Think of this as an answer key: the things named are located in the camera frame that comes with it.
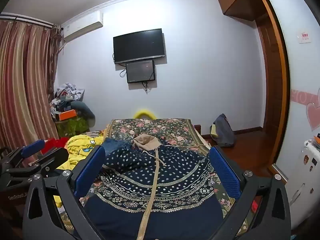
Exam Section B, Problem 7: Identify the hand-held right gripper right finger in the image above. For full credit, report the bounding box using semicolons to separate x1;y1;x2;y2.
209;145;292;240

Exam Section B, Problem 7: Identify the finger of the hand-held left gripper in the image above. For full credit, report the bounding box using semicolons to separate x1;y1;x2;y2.
4;139;46;167
5;148;69;180

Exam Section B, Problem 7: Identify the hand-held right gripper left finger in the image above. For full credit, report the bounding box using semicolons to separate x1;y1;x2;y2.
22;145;107;240

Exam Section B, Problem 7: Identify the navy patterned hooded garment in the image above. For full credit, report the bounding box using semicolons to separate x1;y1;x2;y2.
82;134;242;240

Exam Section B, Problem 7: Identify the pile of crumpled clothes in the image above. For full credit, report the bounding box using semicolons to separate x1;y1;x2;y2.
49;82;85;120

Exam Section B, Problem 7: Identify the red cloth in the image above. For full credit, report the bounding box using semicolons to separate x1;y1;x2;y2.
41;137;70;155

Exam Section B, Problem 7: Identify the yellow cartoon blanket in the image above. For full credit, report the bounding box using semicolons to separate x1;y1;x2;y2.
54;134;104;208

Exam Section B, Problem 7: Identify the green patterned box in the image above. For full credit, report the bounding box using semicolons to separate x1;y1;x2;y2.
55;117;88;138

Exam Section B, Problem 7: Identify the blue denim garment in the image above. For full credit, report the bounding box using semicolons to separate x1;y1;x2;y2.
102;137;133;157

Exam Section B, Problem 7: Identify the grey bag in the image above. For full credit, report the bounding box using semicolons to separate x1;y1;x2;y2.
210;114;237;147

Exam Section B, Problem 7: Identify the orange box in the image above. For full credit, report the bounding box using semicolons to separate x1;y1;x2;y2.
59;109;77;121

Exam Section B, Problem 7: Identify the dark grey pillow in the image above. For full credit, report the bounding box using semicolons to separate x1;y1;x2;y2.
71;101;96;128

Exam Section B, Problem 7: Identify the striped red curtain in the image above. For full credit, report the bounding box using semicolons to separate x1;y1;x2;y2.
0;17;63;150

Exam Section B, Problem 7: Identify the floral bedspread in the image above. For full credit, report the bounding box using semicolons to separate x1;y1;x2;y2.
57;118;250;240

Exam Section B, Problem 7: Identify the yellow curved tube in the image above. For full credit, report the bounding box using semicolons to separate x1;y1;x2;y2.
133;108;157;119

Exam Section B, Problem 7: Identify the white appliance with magnets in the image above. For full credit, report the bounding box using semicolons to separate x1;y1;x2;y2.
285;135;320;228

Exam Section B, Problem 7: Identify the pink heart sticker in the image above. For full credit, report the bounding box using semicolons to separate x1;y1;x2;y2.
306;89;320;132

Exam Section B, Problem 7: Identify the small black monitor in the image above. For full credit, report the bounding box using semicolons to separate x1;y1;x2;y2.
126;60;156;84

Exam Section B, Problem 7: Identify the white air conditioner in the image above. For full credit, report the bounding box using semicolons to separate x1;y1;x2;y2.
61;11;104;42

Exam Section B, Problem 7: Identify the wooden door frame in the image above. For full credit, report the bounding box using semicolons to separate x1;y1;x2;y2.
251;0;290;180

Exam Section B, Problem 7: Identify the curtain rail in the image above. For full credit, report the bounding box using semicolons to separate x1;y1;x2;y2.
0;12;62;29

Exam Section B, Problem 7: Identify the black wall television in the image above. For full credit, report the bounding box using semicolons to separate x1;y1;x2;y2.
113;28;166;64

